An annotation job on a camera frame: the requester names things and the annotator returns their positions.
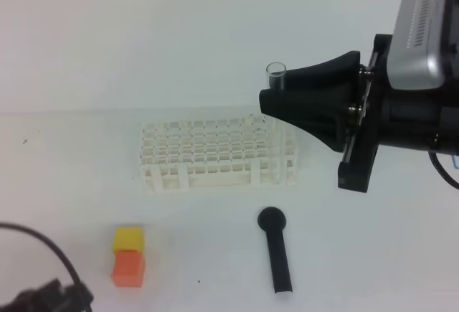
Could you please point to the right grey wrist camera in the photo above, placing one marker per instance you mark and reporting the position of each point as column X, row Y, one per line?
column 422, row 53

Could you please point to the white test tube rack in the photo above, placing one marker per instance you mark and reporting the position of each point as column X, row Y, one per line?
column 256, row 150

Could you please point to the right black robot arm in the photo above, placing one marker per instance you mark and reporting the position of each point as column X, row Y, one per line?
column 353, row 109

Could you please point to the black plastic scoop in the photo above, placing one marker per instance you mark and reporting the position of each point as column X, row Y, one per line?
column 273, row 221

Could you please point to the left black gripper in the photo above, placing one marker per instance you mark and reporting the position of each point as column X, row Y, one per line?
column 50, row 297

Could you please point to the yellow cube block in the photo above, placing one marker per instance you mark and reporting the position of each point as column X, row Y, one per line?
column 128, row 239

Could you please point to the orange cube block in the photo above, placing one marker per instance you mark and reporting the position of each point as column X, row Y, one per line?
column 128, row 270

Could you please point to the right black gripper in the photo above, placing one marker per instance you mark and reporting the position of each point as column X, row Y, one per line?
column 317, row 100

